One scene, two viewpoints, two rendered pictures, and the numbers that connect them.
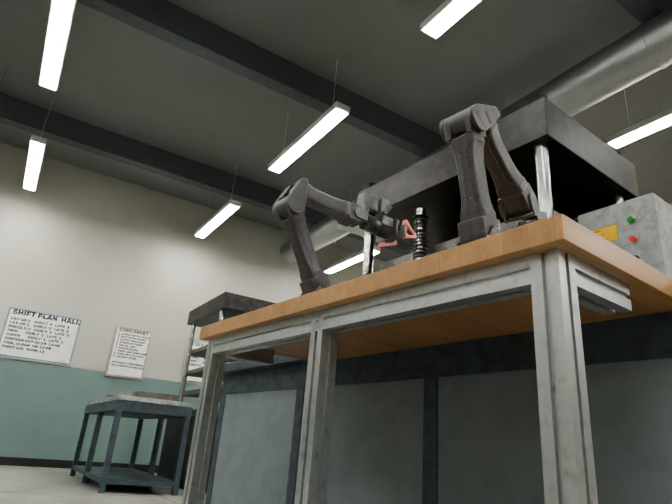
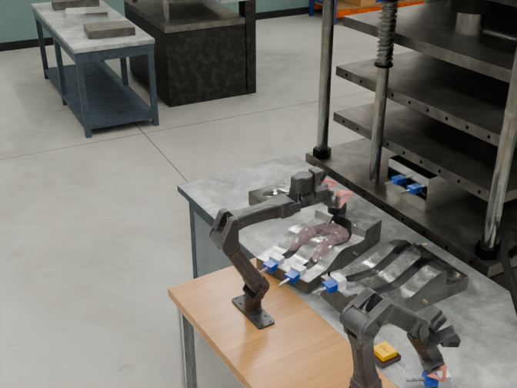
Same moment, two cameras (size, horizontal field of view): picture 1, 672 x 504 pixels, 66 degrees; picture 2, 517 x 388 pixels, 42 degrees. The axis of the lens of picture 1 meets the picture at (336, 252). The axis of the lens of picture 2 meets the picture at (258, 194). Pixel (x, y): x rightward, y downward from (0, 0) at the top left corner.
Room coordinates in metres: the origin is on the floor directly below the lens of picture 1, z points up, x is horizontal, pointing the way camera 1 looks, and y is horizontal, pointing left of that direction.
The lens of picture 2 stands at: (-0.45, -0.11, 2.32)
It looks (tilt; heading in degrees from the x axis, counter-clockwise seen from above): 28 degrees down; 4
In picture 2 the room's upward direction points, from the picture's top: straight up
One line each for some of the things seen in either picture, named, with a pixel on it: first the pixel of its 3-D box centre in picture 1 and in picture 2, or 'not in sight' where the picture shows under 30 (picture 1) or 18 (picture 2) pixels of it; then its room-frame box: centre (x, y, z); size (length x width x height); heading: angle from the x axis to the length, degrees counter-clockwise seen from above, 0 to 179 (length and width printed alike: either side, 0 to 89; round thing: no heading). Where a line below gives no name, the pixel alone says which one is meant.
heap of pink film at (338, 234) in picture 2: not in sight; (321, 235); (1.87, -0.18, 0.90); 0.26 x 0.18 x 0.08; 143
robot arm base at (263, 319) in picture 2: not in sight; (252, 302); (1.49, 0.06, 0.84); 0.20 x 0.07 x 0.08; 36
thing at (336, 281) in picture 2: not in sight; (327, 287); (1.53, -0.20, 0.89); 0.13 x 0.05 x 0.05; 126
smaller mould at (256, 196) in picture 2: not in sight; (275, 199); (2.28, 0.03, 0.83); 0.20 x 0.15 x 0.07; 126
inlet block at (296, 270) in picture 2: not in sight; (290, 278); (1.63, -0.07, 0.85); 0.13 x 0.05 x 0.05; 143
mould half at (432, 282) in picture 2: not in sight; (395, 278); (1.64, -0.46, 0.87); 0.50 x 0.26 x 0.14; 126
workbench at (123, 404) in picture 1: (127, 437); (91, 56); (5.78, 2.01, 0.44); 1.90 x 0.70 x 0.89; 31
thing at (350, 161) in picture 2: not in sight; (445, 185); (2.64, -0.83, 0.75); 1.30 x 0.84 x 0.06; 36
